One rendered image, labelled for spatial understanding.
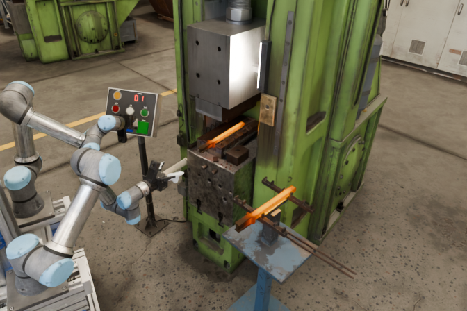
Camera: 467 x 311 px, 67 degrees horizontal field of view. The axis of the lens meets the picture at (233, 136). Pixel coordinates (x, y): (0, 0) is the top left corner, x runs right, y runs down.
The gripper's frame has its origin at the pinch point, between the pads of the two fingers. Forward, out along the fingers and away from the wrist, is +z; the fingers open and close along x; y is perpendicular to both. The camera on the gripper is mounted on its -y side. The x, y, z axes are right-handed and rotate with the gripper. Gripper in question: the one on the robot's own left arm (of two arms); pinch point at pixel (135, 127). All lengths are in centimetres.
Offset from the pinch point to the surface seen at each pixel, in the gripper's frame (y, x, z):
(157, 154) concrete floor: -33, 46, 155
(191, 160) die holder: -16.1, -33.4, 14.1
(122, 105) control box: 12.4, 15.7, 10.3
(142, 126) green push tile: 0.7, -0.2, 9.6
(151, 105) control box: 14.9, -3.5, 10.3
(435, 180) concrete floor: -17, -235, 181
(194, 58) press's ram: 43, -36, -14
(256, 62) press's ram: 46, -68, -3
